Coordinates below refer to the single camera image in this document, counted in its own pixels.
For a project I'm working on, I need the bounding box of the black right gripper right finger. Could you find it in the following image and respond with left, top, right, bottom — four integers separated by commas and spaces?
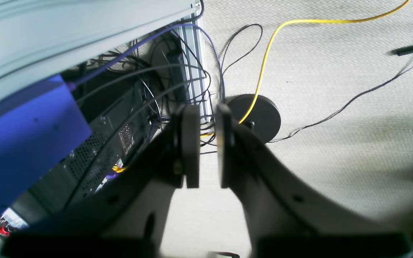
216, 104, 413, 258

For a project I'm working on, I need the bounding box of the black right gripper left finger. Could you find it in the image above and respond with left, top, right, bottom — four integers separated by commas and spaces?
2, 105, 200, 258

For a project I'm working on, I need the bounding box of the black computer tower case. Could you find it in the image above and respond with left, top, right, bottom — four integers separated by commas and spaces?
10, 78, 158, 223

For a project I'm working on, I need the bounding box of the round black stand base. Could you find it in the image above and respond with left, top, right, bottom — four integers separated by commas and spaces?
226, 94, 281, 143

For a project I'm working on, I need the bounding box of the blue panel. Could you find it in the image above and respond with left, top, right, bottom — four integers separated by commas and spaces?
0, 75, 91, 215

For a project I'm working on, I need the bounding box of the black power strip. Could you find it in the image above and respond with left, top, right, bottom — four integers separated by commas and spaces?
167, 50, 189, 104

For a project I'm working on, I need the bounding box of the yellow cable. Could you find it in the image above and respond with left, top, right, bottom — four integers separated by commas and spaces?
200, 0, 411, 138

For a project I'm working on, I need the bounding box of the aluminium frame post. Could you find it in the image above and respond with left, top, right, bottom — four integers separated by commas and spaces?
173, 0, 212, 125

